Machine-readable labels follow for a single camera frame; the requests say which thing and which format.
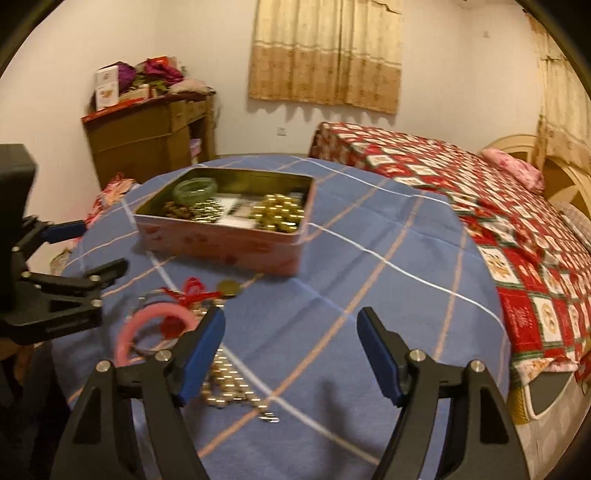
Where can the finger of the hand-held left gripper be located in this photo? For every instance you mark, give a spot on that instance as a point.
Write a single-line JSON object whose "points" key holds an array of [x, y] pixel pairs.
{"points": [[64, 229], [69, 288]]}

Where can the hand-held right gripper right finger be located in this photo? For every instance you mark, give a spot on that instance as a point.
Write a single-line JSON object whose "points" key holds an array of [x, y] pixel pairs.
{"points": [[378, 355]]}

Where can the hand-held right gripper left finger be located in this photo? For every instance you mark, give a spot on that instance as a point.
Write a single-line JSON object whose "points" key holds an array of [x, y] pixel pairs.
{"points": [[203, 355]]}

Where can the pink metal tin box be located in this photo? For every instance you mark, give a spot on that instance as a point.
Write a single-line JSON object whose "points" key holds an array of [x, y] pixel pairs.
{"points": [[217, 249]]}

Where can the green jade bangle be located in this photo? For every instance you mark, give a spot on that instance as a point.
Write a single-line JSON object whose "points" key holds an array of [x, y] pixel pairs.
{"points": [[184, 194]]}

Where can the red knot charm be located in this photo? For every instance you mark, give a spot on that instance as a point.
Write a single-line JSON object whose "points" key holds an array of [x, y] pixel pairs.
{"points": [[194, 290]]}

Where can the blue plaid tablecloth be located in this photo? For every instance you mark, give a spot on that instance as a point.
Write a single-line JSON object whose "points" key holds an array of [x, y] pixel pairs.
{"points": [[360, 286]]}

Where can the gold coin pendant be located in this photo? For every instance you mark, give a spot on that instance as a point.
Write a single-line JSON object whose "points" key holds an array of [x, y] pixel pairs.
{"points": [[228, 288]]}

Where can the pink bangle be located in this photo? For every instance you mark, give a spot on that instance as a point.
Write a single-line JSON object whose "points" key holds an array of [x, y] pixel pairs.
{"points": [[138, 321]]}

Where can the brown wooden cabinet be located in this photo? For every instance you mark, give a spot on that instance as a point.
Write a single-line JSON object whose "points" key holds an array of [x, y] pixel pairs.
{"points": [[134, 143]]}

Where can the red flat box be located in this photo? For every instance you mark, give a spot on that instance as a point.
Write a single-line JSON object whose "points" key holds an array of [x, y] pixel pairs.
{"points": [[120, 107]]}

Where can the white upright box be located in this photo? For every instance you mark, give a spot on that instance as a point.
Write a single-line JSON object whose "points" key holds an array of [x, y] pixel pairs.
{"points": [[107, 87]]}

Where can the printed paper sheet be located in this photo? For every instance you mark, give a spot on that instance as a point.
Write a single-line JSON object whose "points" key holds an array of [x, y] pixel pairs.
{"points": [[235, 210]]}

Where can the red patterned bedspread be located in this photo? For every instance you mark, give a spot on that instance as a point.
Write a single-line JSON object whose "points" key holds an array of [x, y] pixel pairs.
{"points": [[461, 184]]}

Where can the pale pink cloth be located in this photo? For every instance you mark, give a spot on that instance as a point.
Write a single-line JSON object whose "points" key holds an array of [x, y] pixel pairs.
{"points": [[191, 86]]}

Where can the red cardboard box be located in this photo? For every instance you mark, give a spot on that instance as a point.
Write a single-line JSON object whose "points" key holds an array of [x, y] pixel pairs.
{"points": [[158, 60]]}

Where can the pink floral pillow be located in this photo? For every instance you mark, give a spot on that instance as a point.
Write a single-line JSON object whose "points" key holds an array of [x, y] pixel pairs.
{"points": [[512, 168]]}

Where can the striped pillow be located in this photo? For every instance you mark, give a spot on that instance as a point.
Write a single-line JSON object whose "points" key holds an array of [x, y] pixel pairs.
{"points": [[579, 228]]}

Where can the cream wooden headboard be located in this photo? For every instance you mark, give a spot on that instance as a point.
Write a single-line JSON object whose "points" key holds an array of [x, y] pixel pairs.
{"points": [[563, 182]]}

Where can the beige patterned window curtain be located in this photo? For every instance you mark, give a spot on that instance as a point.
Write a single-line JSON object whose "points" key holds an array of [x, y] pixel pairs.
{"points": [[323, 50], [561, 110]]}

